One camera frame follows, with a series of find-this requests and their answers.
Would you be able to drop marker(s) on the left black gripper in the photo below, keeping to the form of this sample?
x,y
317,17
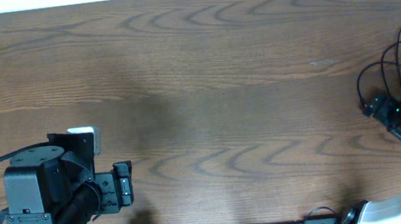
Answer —
x,y
118,184

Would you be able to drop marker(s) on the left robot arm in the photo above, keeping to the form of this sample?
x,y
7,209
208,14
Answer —
x,y
54,182

